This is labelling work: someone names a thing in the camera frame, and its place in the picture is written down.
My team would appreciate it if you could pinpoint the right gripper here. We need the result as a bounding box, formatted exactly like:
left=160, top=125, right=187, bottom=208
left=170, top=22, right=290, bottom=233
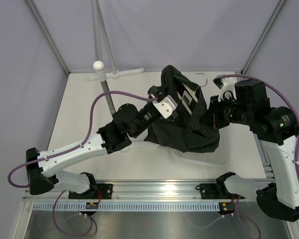
left=201, top=94, right=253, bottom=129

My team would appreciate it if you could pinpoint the cream plastic hanger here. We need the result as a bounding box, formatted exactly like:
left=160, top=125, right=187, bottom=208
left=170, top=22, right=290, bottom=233
left=175, top=72, right=208, bottom=115

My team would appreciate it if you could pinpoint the black pinstriped shirt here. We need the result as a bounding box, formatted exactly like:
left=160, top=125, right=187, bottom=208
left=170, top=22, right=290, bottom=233
left=144, top=65, right=220, bottom=153

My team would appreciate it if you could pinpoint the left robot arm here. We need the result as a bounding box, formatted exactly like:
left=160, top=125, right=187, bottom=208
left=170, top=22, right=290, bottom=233
left=26, top=86, right=178, bottom=199

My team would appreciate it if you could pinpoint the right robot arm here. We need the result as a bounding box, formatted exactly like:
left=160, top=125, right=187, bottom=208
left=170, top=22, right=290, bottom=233
left=205, top=75, right=299, bottom=222

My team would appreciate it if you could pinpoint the white perforated plastic basket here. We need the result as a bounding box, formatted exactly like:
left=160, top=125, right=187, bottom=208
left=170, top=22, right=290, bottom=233
left=171, top=128, right=230, bottom=168

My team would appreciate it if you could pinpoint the grey clothes rack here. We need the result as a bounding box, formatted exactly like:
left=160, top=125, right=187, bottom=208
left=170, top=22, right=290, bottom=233
left=86, top=0, right=155, bottom=152

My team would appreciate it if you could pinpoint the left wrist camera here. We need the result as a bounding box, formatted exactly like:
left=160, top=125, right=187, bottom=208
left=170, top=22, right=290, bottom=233
left=152, top=95, right=178, bottom=119

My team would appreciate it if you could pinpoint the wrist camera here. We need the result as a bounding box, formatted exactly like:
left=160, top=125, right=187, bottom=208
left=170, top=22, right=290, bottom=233
left=152, top=95, right=178, bottom=119
left=213, top=75, right=238, bottom=102

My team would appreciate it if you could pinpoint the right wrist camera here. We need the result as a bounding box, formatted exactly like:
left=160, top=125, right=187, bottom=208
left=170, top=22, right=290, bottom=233
left=213, top=75, right=238, bottom=102

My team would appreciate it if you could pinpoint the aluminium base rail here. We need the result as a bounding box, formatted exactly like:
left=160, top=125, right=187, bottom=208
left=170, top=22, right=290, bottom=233
left=21, top=181, right=294, bottom=202

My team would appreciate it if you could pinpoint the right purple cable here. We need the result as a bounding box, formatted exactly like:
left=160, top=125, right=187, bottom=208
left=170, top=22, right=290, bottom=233
left=189, top=74, right=299, bottom=239

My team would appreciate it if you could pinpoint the purple cable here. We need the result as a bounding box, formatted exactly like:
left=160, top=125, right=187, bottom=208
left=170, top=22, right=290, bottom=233
left=189, top=74, right=299, bottom=239
left=7, top=91, right=157, bottom=236

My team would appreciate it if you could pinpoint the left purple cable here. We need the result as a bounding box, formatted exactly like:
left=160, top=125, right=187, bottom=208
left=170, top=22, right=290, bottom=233
left=7, top=91, right=157, bottom=236

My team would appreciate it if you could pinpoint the white slotted cable duct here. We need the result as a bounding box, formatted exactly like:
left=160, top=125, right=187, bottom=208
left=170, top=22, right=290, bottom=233
left=33, top=202, right=220, bottom=212

